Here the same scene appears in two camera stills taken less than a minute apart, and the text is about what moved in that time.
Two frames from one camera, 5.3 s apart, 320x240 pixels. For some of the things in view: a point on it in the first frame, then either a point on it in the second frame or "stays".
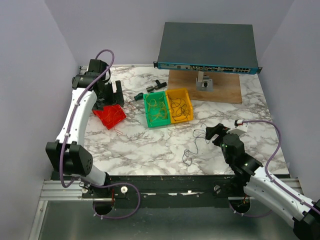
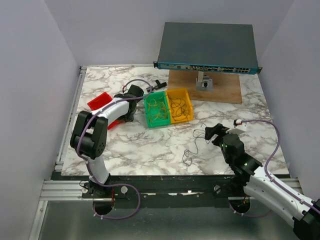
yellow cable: x=157 y=110 stays
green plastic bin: x=156 y=109 stays
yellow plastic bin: x=181 y=109 stays
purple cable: x=191 y=152 to x=185 y=118
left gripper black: x=115 y=97 to x=128 y=118
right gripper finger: x=218 y=129 stays
